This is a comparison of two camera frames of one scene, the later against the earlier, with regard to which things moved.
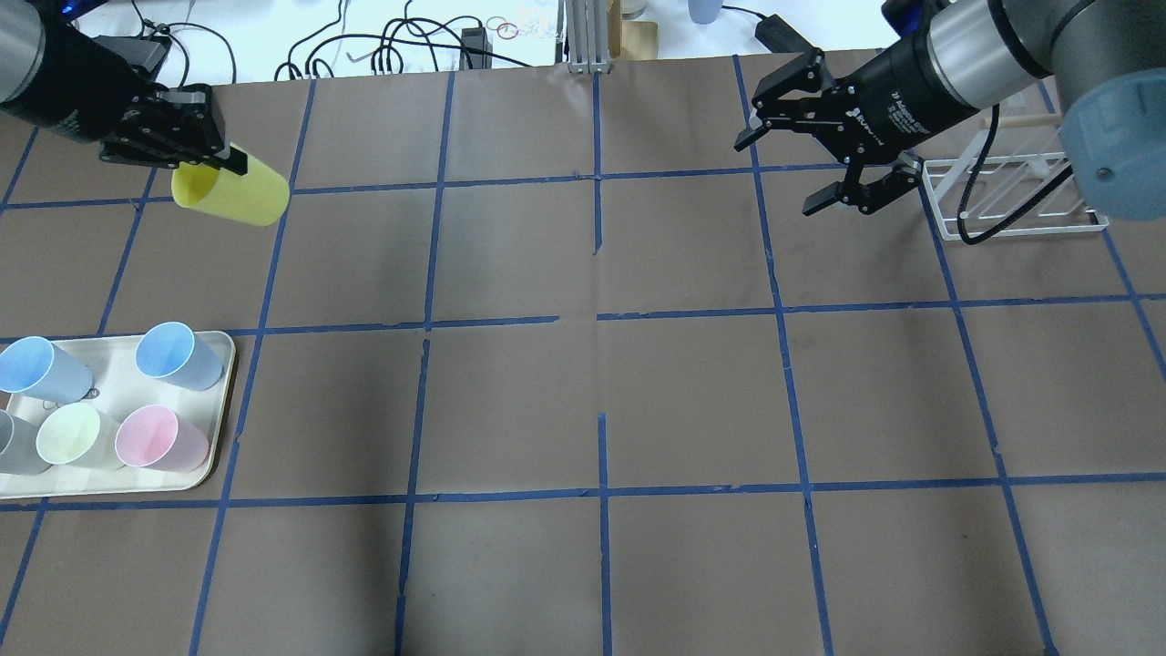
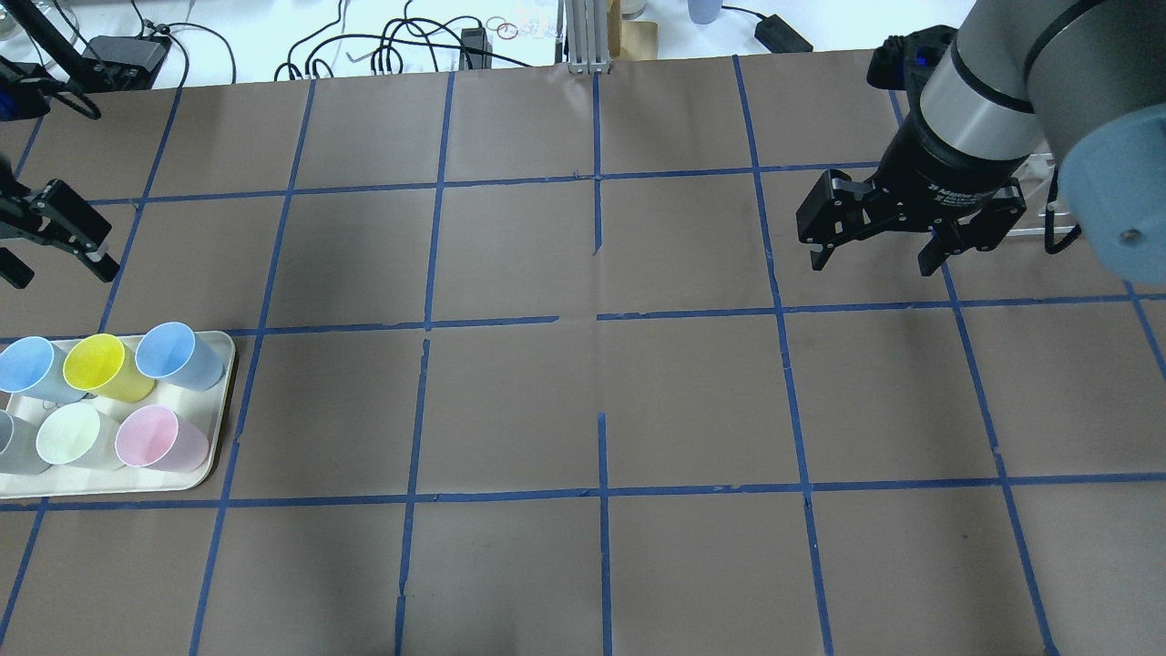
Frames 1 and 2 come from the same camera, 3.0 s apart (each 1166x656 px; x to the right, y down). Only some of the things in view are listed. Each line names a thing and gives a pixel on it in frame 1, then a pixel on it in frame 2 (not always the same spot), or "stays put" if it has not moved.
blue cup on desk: x=704 y=12 stays put
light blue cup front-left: x=174 y=353 stays put
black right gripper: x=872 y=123 to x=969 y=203
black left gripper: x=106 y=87 to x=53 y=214
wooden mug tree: x=630 y=39 stays put
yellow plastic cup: x=259 y=197 to x=100 y=363
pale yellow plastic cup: x=77 y=435 stays put
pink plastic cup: x=151 y=435 stays put
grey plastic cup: x=19 y=454 stays put
